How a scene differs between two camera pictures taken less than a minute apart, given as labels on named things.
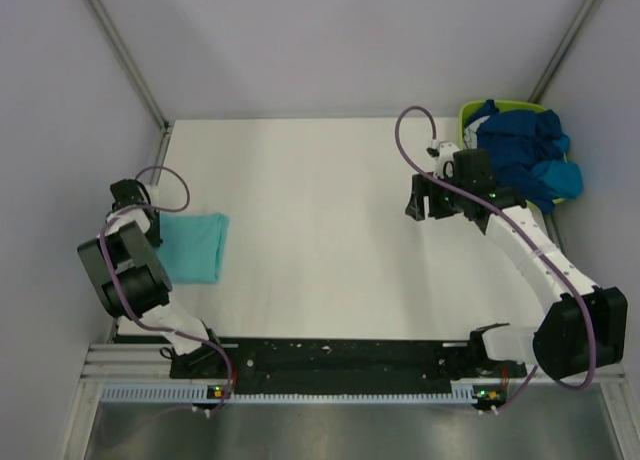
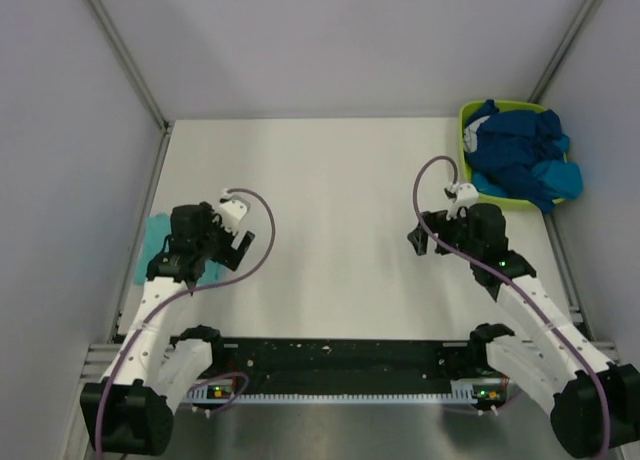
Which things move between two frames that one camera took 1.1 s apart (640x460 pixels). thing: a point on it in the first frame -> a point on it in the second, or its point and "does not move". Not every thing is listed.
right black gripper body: x=442 y=202 -> x=452 y=233
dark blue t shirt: x=517 y=141 does not move
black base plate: x=341 y=366 does not move
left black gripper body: x=154 y=231 -> x=216 y=243
